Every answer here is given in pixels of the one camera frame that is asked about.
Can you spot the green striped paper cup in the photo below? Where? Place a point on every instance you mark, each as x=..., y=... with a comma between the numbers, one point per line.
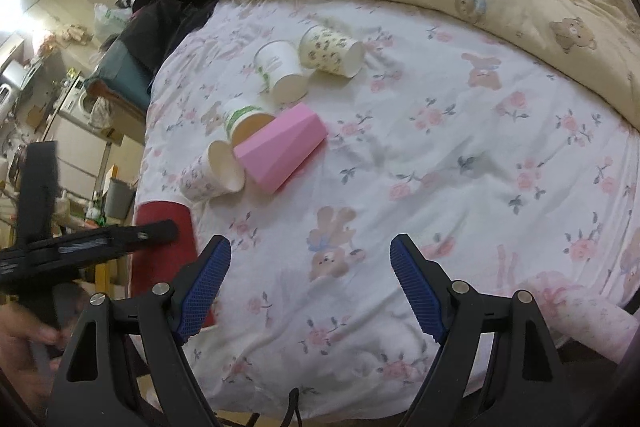
x=242, y=119

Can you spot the grey plastic bin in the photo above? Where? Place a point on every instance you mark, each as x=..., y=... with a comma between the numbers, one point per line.
x=118, y=199

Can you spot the cream floral paper cup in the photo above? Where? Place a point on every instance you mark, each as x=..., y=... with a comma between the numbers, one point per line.
x=331, y=51

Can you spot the white cup green leaves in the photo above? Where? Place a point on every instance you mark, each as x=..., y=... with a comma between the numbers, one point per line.
x=277, y=64

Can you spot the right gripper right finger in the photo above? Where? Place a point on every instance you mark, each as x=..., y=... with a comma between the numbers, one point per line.
x=496, y=363

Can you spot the red paper cup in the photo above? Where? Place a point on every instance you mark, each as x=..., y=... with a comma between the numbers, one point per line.
x=163, y=263

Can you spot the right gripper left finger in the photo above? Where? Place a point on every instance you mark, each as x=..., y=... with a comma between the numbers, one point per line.
x=95, y=384

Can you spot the teal storage box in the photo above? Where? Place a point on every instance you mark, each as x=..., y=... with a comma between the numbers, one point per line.
x=119, y=77

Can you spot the white cabinet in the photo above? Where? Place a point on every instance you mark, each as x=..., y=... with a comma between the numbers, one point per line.
x=82, y=156

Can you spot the black clothing pile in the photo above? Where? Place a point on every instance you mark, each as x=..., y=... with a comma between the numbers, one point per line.
x=157, y=27

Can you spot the pink faceted cup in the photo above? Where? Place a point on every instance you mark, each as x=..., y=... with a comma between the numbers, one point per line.
x=271, y=155

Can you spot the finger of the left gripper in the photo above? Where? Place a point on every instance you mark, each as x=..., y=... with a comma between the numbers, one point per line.
x=107, y=243

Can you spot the white floral paper cup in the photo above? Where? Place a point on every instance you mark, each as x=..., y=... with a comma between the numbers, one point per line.
x=214, y=173

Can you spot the left hand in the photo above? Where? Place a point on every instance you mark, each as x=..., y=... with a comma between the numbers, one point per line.
x=19, y=330

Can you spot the white floral bed sheet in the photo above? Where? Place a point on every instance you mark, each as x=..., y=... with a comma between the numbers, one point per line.
x=507, y=173

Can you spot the white washing machine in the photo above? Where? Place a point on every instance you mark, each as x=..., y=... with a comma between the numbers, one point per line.
x=77, y=103

